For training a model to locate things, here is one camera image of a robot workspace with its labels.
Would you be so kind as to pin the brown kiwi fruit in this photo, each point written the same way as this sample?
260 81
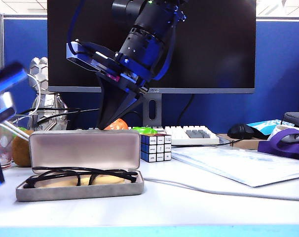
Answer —
21 153

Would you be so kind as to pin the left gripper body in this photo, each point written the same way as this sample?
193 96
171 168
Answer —
6 81

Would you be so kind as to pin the teal snack packet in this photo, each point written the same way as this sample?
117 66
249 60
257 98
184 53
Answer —
265 126

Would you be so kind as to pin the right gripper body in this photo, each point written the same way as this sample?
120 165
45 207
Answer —
124 74

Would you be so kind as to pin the clear plastic document bag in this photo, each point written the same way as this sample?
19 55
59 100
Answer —
238 165

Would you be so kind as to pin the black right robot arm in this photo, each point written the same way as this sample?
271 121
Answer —
149 37

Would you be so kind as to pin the silver angular figurine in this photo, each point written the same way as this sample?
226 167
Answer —
48 108

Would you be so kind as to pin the clear glass cup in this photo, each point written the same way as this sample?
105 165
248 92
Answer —
4 148

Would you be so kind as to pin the yellow cleaning cloth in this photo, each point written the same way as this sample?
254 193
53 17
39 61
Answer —
107 180

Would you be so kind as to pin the grey glasses case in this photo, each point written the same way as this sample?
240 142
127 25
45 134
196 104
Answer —
85 148

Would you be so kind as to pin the orange fruit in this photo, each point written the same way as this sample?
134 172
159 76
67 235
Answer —
118 124

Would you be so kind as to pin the silver partition post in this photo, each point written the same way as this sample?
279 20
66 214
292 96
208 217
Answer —
1 37

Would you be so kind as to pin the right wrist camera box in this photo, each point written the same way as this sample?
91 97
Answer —
78 58

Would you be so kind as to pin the dark grey cushion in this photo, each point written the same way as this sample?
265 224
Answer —
297 118

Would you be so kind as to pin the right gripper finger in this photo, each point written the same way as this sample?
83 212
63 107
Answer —
110 101
128 103

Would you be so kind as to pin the black-framed glasses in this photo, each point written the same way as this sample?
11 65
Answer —
78 179

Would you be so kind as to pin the Rubik's cube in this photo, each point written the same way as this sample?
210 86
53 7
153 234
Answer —
155 148

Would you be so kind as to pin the green apple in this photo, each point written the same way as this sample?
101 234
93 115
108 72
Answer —
144 130
21 129

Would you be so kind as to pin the white and grey keyboard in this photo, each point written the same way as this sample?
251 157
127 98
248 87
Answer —
201 140

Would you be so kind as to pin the grey monitor stand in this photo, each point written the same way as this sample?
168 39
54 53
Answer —
157 111

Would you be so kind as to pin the black computer monitor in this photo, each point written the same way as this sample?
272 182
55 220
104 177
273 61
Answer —
213 44

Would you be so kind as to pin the brown mouse pad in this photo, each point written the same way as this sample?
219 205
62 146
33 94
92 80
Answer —
248 144

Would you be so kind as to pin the white bag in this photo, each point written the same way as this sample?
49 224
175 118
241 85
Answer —
280 129

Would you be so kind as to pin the black computer mouse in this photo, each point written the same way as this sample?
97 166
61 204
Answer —
238 132

